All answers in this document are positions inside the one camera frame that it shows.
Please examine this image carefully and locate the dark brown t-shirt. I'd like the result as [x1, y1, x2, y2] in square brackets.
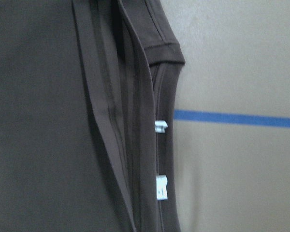
[0, 0, 185, 232]

